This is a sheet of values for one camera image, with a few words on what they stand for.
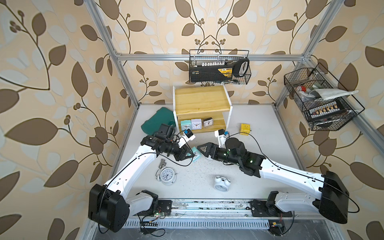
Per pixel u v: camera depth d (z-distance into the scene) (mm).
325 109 676
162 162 905
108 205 389
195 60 916
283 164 508
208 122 853
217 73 844
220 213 737
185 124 829
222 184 748
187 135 670
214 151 634
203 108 739
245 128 994
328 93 630
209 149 640
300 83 849
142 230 691
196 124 843
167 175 823
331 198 390
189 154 724
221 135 685
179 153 663
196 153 752
